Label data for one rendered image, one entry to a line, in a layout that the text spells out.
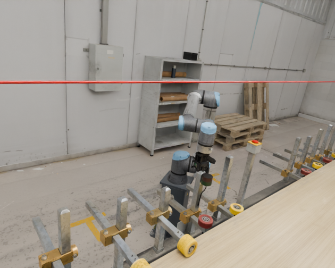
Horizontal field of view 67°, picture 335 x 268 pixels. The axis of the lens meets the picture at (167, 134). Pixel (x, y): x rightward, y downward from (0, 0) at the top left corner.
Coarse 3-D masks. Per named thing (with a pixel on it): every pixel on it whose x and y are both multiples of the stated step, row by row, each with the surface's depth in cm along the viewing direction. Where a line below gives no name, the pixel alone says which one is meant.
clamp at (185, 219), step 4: (188, 212) 146; (192, 212) 147; (196, 212) 147; (200, 212) 151; (180, 216) 146; (184, 216) 143; (188, 216) 143; (196, 216) 149; (180, 220) 146; (184, 220) 144; (188, 220) 145
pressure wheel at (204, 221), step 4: (200, 216) 138; (204, 216) 139; (208, 216) 139; (200, 220) 135; (204, 220) 136; (208, 220) 137; (212, 220) 136; (200, 224) 135; (204, 224) 134; (208, 224) 134; (204, 228) 135; (208, 228) 135
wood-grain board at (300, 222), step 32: (288, 192) 176; (320, 192) 181; (224, 224) 135; (256, 224) 139; (288, 224) 142; (320, 224) 146; (192, 256) 112; (224, 256) 114; (256, 256) 117; (288, 256) 119; (320, 256) 122
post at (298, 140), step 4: (296, 140) 219; (300, 140) 219; (296, 144) 220; (296, 148) 220; (292, 152) 223; (296, 152) 222; (292, 156) 224; (292, 160) 224; (288, 164) 228; (292, 164) 226; (288, 168) 228; (288, 176) 229
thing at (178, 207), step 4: (160, 192) 164; (160, 196) 165; (172, 200) 157; (172, 204) 156; (176, 204) 154; (180, 204) 154; (176, 208) 154; (180, 208) 150; (184, 208) 151; (180, 212) 151; (192, 216) 145; (192, 220) 143; (196, 220) 142; (196, 224) 141; (200, 228) 139; (204, 232) 137
